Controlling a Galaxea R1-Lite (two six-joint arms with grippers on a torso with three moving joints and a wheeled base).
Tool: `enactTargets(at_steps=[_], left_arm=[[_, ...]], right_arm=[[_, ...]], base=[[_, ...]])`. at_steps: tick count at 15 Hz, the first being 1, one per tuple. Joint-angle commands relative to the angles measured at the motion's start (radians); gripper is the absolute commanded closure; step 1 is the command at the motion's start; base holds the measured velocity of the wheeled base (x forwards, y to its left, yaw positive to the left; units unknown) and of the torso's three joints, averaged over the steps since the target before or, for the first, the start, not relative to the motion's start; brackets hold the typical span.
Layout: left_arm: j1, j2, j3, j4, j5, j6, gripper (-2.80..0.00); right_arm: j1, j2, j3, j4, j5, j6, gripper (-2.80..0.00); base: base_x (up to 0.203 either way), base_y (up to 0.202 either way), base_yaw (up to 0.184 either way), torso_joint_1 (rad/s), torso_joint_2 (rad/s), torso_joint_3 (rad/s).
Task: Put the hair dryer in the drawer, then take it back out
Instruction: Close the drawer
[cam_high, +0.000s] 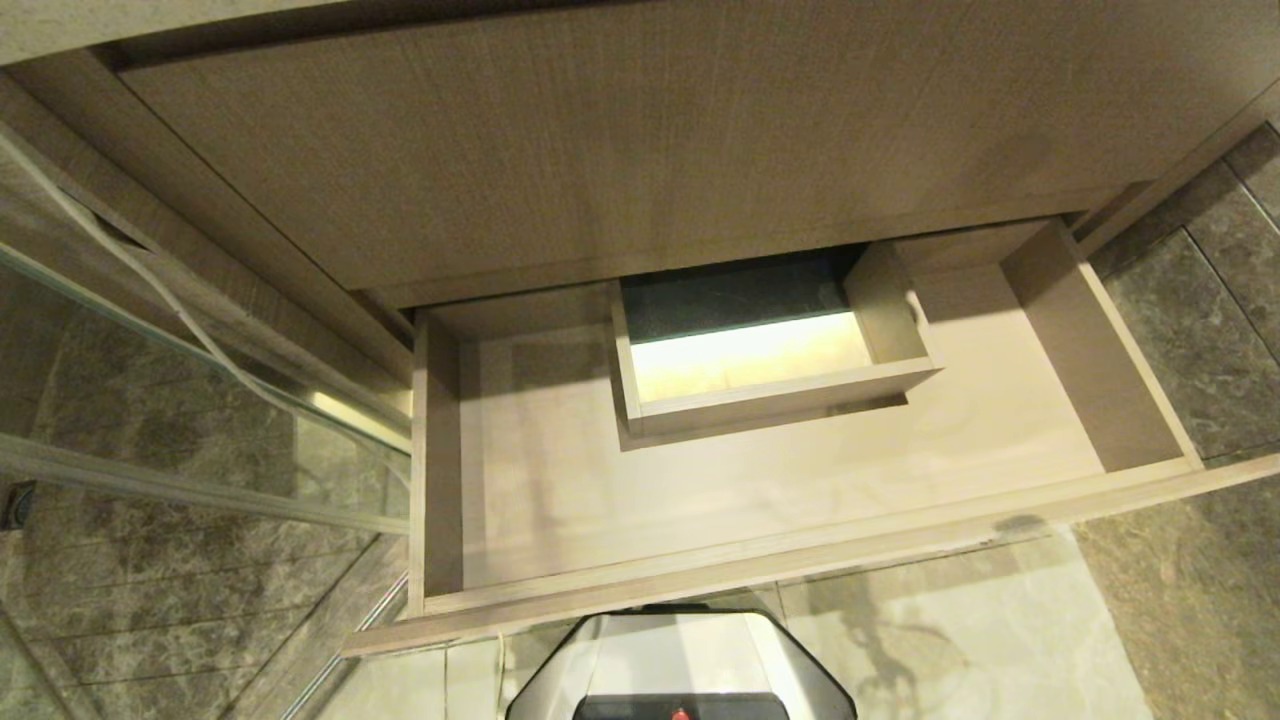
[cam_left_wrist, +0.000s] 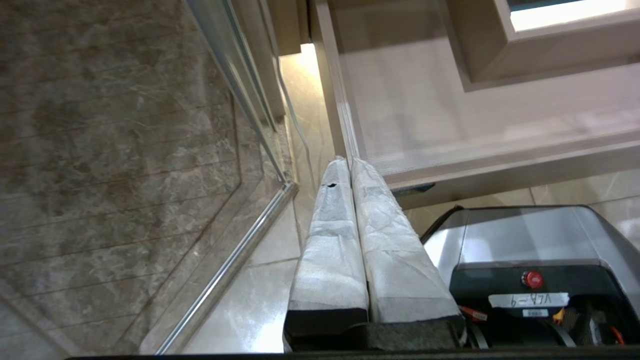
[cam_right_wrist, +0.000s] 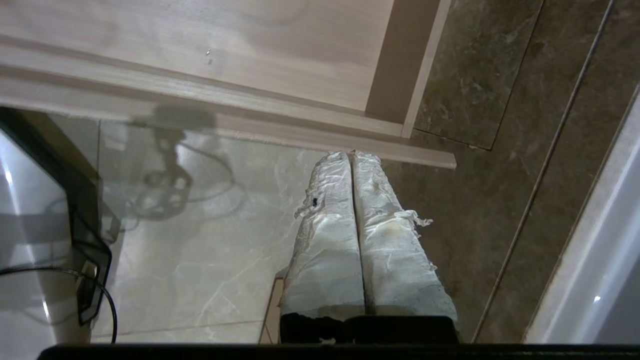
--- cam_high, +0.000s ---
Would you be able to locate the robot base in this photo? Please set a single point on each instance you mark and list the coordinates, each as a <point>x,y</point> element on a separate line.
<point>680,665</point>

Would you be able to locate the open beige wooden drawer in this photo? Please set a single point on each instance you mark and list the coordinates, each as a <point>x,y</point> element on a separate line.
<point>760,500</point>

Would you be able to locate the closed beige wooden drawer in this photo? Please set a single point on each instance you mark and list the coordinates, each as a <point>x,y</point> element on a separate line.
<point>640,150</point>

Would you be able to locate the glass shower door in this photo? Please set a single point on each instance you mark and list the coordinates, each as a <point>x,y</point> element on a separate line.
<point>150,400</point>

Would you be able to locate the beige wooden vanity cabinet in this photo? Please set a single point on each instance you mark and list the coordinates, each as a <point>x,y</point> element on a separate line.
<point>60,110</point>

